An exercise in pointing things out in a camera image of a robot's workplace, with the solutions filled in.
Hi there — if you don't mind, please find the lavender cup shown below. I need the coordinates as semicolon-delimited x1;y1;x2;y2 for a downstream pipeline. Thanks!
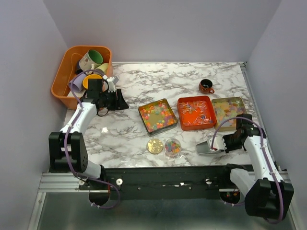
69;73;87;93

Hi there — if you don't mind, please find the gold jar lid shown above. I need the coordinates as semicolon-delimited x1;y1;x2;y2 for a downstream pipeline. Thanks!
146;138;164;154

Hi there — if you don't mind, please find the floral green-inside mug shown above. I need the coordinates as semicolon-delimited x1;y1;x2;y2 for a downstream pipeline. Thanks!
79;49;103;75

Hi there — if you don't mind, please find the aluminium frame rail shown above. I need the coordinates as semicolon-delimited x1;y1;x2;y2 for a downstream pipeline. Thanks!
38;172;89;193

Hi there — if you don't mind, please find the dark navy cup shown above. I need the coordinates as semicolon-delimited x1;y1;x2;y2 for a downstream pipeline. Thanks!
75;60;84;74

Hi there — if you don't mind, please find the clear glass jar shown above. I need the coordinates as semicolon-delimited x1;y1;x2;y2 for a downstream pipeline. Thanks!
164;138;181;158

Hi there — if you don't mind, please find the orange black mug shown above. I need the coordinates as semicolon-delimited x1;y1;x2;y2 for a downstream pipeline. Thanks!
199;79;215;94

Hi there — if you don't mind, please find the orange lollipop tin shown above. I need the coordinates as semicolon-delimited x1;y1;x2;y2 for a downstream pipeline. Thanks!
177;95;216;131

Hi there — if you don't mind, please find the dark tin of gummies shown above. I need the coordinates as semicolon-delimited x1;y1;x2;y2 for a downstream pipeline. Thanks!
138;98;178;137

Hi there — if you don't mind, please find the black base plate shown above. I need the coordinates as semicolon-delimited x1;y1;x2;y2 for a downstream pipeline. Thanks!
79;165;236;200

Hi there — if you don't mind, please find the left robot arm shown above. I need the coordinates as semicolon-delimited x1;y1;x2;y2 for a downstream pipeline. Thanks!
48;79;129;189

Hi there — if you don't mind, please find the silver metal scoop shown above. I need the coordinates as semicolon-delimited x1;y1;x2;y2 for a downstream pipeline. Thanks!
196;141;216;156

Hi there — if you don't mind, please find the orange plastic bin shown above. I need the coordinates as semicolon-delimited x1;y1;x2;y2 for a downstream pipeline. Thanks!
51;46;113;110

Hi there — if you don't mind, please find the gold popsicle candy tin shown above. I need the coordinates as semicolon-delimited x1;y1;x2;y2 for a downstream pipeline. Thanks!
212;97;247;128

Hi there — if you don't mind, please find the cream yellow cup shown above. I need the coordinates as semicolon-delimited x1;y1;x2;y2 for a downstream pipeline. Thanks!
95;63;108;75

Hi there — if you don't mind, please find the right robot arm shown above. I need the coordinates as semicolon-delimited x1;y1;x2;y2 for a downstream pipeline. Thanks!
205;114;294;224

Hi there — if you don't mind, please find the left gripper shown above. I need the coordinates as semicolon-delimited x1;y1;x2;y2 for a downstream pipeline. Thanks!
99;89;130;111

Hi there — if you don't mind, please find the yellow-inside bowl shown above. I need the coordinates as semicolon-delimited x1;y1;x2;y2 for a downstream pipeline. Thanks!
82;74;102;90

